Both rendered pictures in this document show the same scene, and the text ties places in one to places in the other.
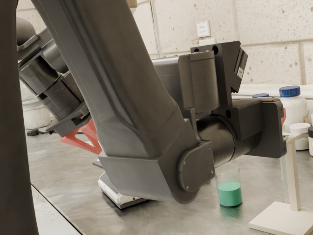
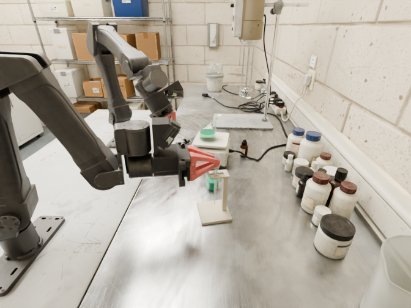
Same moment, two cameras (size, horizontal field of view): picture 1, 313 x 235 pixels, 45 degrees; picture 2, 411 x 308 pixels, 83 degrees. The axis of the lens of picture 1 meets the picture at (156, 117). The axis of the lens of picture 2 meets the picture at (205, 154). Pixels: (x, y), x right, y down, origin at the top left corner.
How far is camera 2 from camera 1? 44 cm
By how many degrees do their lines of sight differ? 35
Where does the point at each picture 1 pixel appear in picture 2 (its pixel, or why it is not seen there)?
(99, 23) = (46, 120)
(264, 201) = not seen: hidden behind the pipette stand
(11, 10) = not seen: outside the picture
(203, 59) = (131, 132)
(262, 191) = (233, 189)
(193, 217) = (188, 185)
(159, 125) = (83, 160)
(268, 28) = (340, 80)
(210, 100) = (134, 151)
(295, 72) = (340, 121)
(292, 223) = (210, 214)
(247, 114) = (162, 162)
